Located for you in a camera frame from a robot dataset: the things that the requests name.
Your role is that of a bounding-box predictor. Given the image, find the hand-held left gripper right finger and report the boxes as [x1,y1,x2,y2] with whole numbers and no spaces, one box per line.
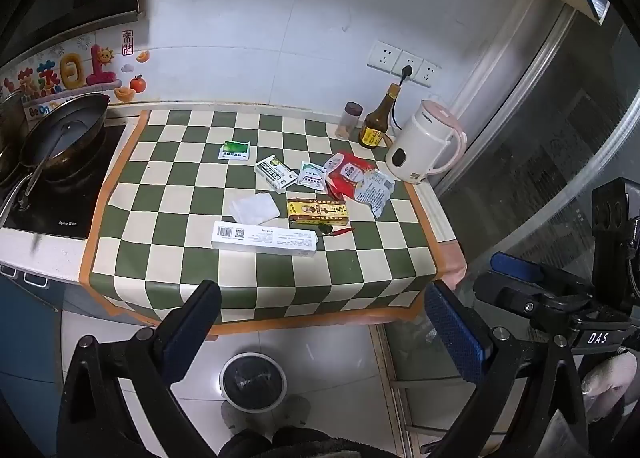
[424,281,588,458]

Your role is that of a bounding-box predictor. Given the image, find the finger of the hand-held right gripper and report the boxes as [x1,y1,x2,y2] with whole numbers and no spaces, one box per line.
[472,274,593,336]
[490,252,596,296]

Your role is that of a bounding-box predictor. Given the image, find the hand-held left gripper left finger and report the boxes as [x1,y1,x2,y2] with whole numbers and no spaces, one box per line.
[59,281,236,458]

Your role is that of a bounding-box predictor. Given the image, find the white round trash bin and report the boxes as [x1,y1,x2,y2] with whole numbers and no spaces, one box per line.
[219,352,289,412]

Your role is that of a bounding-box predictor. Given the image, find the white printed plastic packet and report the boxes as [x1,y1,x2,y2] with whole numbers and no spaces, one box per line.
[354,169,396,220]

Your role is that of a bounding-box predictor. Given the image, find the red snack packet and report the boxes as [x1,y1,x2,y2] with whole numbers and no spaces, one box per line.
[322,151,376,201]

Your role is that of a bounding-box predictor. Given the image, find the green white checkered tablecloth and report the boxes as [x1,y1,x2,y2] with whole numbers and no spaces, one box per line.
[79,109,468,336]

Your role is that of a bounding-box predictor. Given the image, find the long white box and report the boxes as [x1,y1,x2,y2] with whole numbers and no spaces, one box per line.
[210,221,319,258]

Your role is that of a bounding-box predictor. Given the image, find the white tissue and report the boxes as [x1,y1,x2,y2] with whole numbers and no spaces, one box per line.
[229,193,281,225]

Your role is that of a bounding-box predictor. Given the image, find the person's leg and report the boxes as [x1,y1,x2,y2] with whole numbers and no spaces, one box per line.
[229,425,353,458]

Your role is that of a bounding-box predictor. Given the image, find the white pink electric kettle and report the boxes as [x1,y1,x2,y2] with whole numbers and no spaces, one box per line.
[385,98,468,185]

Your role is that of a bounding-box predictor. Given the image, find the blue cabinet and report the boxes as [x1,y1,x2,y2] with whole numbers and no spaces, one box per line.
[0,258,68,439]

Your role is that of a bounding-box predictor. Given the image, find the yellow red box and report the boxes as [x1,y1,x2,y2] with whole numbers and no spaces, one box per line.
[286,197,348,227]

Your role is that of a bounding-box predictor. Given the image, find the black induction cooker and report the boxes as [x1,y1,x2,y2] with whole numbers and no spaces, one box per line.
[0,124,129,240]

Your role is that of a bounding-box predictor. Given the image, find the green white medicine box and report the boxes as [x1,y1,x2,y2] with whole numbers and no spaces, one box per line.
[254,154,297,190]

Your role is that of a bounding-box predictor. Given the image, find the green white sachet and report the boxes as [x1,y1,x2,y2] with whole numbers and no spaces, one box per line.
[218,140,252,161]

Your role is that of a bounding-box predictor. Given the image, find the brown sauce bottle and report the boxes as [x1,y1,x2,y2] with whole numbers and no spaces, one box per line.
[358,84,404,150]

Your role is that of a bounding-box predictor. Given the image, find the white teal sachet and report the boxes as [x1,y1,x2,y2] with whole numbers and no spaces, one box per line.
[296,161,326,188]

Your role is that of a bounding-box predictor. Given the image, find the clear spice jar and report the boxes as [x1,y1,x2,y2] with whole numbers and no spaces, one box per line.
[334,102,363,141]

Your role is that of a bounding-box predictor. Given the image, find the dark wok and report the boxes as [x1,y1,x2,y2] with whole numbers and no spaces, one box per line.
[18,92,111,211]

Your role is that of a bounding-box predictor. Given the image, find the metal pot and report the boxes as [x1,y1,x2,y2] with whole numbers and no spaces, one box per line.
[0,91,28,186]

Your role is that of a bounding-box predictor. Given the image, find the white wall socket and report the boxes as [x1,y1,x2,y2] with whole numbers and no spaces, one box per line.
[392,50,426,80]
[367,41,402,72]
[414,60,442,88]

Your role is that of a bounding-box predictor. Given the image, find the black plug with cable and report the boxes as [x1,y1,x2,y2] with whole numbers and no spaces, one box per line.
[390,65,416,138]

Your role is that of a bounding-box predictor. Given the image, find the colourful wall stickers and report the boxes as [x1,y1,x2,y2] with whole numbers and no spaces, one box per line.
[0,28,151,120]

